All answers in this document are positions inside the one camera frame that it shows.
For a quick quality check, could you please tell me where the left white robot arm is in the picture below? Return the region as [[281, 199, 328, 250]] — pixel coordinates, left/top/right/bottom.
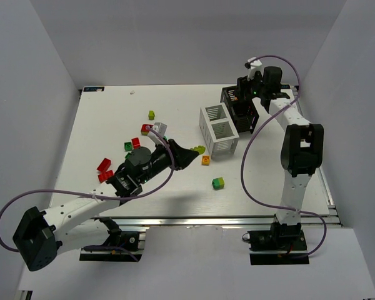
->
[[12, 139, 199, 271]]

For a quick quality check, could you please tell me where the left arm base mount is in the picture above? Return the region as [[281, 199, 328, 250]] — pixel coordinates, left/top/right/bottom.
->
[[79, 217, 144, 263]]

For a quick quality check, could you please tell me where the lime small lego brick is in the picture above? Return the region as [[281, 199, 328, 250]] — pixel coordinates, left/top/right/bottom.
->
[[148, 111, 155, 121]]

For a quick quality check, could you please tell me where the green square lego brick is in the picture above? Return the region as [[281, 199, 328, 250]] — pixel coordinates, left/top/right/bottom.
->
[[124, 142, 133, 152]]

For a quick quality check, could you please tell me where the green lime lego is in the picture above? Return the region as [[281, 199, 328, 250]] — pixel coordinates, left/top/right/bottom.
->
[[212, 177, 224, 190]]

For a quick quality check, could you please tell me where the white slotted container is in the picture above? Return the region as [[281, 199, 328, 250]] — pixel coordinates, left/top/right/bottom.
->
[[199, 102, 239, 158]]

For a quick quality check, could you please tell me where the red lime rounded lego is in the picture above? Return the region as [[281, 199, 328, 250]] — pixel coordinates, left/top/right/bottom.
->
[[141, 124, 154, 136]]

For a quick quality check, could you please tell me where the left blue label sticker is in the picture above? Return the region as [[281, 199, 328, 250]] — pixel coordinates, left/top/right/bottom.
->
[[82, 86, 104, 93]]

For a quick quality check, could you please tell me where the lime green lego plate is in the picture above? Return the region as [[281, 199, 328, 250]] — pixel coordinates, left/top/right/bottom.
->
[[191, 145, 206, 155]]

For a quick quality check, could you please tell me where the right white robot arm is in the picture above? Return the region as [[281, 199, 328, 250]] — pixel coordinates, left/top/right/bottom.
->
[[237, 62, 324, 226]]

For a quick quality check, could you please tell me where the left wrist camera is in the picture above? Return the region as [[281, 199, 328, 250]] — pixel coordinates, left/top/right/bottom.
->
[[147, 122, 167, 145]]

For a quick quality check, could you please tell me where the red lego brick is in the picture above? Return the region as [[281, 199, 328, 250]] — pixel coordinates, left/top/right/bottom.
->
[[97, 170, 114, 183], [96, 158, 112, 173]]

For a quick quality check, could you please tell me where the black slotted container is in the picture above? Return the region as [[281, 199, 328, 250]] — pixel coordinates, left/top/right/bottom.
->
[[220, 86, 259, 134]]

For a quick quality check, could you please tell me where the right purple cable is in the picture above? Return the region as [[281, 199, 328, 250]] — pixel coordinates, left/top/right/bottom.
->
[[241, 55, 328, 259]]

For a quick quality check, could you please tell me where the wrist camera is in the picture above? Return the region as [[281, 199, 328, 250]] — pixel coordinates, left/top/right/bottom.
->
[[244, 57, 263, 81], [147, 122, 167, 145]]

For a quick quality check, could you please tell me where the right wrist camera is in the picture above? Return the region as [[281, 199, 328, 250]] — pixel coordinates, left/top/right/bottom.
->
[[244, 57, 263, 81]]

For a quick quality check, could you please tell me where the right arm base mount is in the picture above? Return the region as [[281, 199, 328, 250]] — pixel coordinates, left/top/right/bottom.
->
[[242, 222, 309, 266]]

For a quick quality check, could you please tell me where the orange small lego brick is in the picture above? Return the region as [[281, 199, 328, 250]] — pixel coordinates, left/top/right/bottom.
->
[[201, 155, 210, 166]]

